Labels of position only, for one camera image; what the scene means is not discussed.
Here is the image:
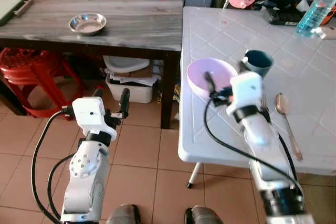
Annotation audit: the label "purple plastic bowl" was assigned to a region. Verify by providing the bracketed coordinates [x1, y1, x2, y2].
[186, 57, 239, 100]

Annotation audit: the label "white plastic storage box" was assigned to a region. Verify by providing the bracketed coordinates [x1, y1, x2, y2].
[103, 55, 159, 104]

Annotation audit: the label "teal cup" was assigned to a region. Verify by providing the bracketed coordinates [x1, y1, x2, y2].
[243, 49, 275, 81]

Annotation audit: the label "metal fork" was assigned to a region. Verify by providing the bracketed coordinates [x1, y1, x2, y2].
[260, 93, 271, 126]

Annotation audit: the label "metal spoon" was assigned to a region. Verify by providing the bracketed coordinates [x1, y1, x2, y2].
[275, 93, 304, 162]

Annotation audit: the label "black flat device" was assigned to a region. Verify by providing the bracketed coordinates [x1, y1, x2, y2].
[264, 5, 306, 26]

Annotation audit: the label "stainless steel bowl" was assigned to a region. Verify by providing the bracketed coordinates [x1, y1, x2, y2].
[68, 13, 108, 37]

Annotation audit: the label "white plastic table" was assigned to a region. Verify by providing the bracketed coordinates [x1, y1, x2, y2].
[178, 6, 336, 189]

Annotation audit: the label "red plastic stool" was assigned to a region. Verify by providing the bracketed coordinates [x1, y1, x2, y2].
[0, 48, 85, 119]

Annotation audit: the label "dark wooden marble-top table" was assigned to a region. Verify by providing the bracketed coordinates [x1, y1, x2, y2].
[0, 0, 185, 130]

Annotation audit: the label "blue clear plastic bottle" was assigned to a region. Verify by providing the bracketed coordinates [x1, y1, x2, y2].
[295, 0, 336, 37]

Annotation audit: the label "grey left robot foot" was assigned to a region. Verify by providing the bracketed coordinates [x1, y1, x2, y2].
[107, 204, 142, 224]

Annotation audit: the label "grey robot foot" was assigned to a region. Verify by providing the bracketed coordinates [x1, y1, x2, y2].
[107, 204, 142, 224]
[183, 206, 225, 224]

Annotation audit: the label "grey right robot foot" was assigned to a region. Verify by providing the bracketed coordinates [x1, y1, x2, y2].
[183, 206, 225, 224]

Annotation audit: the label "green tray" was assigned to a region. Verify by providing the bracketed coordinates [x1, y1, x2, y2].
[0, 0, 34, 26]

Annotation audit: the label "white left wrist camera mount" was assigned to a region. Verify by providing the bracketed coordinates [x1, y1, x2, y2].
[72, 97, 118, 141]

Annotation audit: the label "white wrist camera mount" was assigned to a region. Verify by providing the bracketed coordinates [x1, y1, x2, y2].
[72, 97, 118, 141]
[226, 71, 264, 118]

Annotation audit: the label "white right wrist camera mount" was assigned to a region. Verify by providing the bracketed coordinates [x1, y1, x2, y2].
[226, 71, 264, 118]

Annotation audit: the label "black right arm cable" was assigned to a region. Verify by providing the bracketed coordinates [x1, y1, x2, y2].
[203, 97, 306, 199]

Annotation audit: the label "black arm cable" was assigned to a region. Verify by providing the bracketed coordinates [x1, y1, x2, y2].
[203, 97, 306, 199]
[30, 106, 80, 224]

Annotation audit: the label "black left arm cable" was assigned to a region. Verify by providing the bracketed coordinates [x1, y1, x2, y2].
[30, 106, 80, 224]

